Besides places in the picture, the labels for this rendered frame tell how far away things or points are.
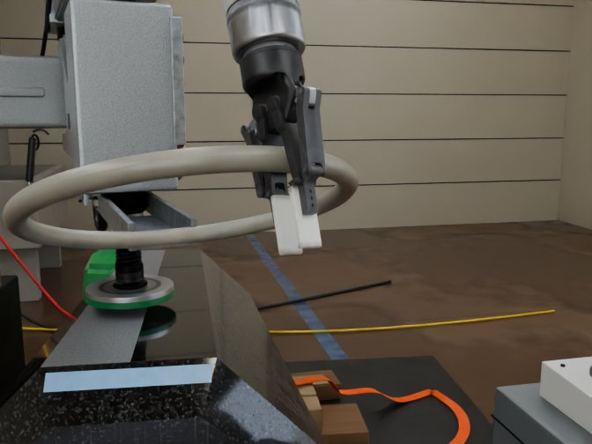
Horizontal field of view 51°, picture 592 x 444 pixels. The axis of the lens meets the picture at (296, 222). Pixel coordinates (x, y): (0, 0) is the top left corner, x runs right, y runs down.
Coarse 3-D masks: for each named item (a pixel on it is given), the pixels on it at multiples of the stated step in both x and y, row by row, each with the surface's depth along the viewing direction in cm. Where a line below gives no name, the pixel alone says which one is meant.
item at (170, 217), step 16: (96, 208) 156; (112, 208) 125; (160, 208) 135; (176, 208) 123; (112, 224) 127; (128, 224) 106; (144, 224) 131; (160, 224) 130; (176, 224) 121; (192, 224) 110
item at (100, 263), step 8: (96, 256) 320; (104, 256) 320; (112, 256) 319; (88, 264) 321; (96, 264) 317; (104, 264) 316; (112, 264) 316; (88, 272) 315; (96, 272) 315; (104, 272) 314; (88, 280) 314; (96, 280) 314
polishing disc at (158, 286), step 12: (144, 276) 162; (156, 276) 162; (96, 288) 151; (108, 288) 151; (144, 288) 151; (156, 288) 151; (168, 288) 151; (96, 300) 145; (108, 300) 143; (120, 300) 143; (132, 300) 144; (144, 300) 145
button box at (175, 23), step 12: (180, 24) 137; (180, 36) 138; (180, 48) 138; (180, 60) 138; (180, 72) 139; (180, 84) 139; (180, 96) 140; (180, 108) 140; (180, 120) 141; (180, 132) 141; (180, 144) 142
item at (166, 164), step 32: (128, 160) 65; (160, 160) 65; (192, 160) 65; (224, 160) 66; (256, 160) 67; (32, 192) 69; (64, 192) 67; (352, 192) 88; (32, 224) 84; (224, 224) 110; (256, 224) 108
